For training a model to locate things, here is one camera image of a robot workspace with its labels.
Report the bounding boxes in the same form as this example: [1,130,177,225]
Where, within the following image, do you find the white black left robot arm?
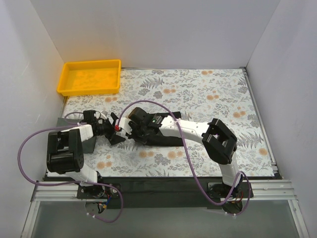
[47,110,125,198]

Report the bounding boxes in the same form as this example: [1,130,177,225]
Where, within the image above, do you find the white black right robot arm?
[119,107,242,197]

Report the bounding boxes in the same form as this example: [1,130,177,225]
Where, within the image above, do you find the aluminium frame rail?
[22,178,309,238]

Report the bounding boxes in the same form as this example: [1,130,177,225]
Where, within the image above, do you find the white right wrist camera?
[114,118,134,139]

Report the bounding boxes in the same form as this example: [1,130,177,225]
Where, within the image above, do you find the floral patterned table mat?
[62,69,278,177]

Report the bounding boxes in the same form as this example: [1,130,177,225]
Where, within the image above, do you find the folded grey t shirt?
[56,118,97,154]

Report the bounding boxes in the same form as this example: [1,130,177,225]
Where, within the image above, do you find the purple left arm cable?
[17,111,124,223]

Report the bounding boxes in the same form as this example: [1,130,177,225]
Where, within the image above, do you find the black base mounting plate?
[77,177,249,209]

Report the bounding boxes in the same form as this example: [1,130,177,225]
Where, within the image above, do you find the black t shirt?
[133,111,189,148]

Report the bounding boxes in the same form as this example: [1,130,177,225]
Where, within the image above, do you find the yellow plastic tray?
[56,59,121,97]

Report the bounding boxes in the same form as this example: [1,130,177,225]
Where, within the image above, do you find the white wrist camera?
[95,111,107,124]
[114,118,134,139]

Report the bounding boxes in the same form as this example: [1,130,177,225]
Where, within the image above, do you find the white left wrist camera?
[95,111,107,124]

